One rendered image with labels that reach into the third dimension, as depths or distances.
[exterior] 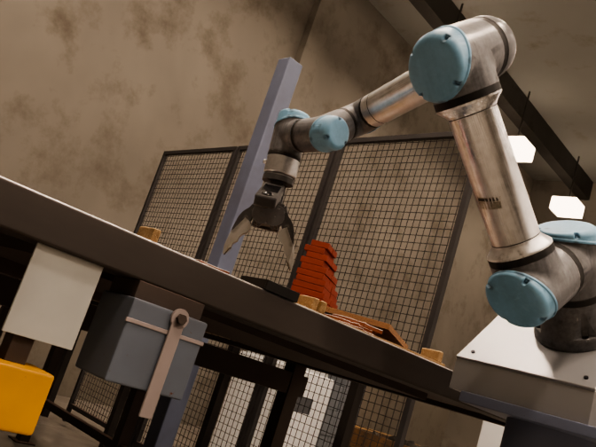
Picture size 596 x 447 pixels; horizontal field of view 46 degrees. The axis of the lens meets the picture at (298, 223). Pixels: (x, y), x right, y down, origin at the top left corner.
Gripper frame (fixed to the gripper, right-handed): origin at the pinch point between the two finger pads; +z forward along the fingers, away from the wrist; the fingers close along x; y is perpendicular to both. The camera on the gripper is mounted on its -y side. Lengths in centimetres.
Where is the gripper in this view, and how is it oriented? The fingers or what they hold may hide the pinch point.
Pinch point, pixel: (255, 262)
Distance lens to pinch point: 151.1
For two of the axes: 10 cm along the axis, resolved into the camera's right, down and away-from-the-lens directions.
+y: 0.2, 1.6, 9.9
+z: -2.4, 9.6, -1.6
